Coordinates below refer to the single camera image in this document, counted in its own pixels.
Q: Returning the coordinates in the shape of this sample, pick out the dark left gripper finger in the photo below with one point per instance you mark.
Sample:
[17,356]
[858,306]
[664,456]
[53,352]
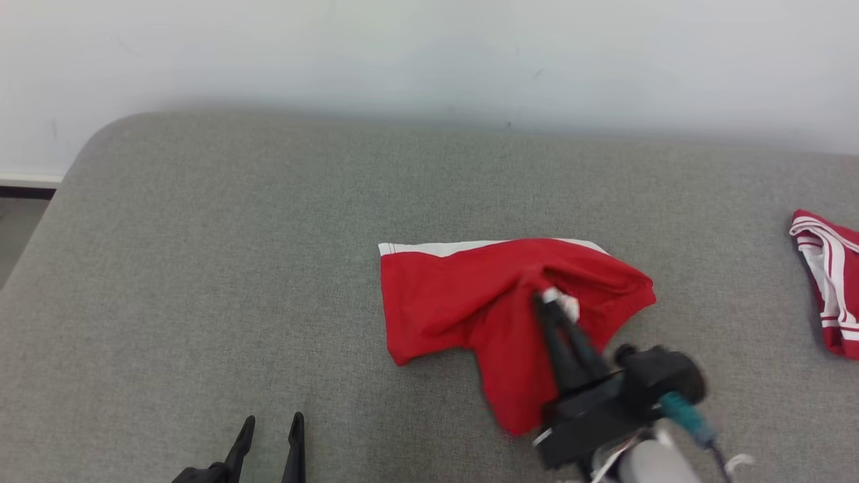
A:
[240,449]
[295,449]

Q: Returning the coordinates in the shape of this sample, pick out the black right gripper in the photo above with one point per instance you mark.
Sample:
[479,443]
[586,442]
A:
[590,422]

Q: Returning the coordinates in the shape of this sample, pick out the red shorts white waistband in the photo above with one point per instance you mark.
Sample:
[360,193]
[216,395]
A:
[456,302]

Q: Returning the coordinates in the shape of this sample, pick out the red white basketball jersey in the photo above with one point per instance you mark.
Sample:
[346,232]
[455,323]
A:
[835,282]

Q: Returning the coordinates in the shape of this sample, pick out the grey fabric sofa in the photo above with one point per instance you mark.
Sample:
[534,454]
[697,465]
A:
[268,268]

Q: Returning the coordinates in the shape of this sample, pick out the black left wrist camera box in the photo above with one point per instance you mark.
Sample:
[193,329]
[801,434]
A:
[201,475]

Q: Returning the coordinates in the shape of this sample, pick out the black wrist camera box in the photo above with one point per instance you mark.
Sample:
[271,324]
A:
[661,379]
[201,475]

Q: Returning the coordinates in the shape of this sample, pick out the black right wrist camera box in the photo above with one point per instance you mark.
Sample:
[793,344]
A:
[661,379]

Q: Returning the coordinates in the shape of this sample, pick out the white wall baseboard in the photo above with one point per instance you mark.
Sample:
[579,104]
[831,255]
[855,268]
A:
[30,179]

